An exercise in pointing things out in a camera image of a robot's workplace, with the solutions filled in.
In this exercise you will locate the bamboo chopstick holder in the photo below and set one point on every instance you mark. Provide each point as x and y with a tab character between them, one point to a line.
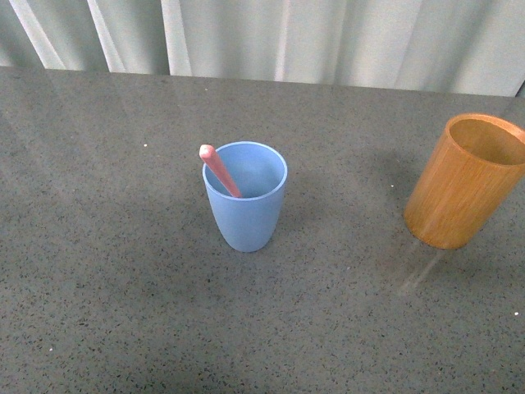
475	164

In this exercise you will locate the pink chopstick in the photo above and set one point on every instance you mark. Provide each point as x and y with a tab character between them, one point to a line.
212	159

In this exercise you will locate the white curtain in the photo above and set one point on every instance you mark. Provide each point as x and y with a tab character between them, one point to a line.
471	47

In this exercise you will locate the light blue cup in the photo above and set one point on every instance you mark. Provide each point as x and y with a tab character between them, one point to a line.
260	172

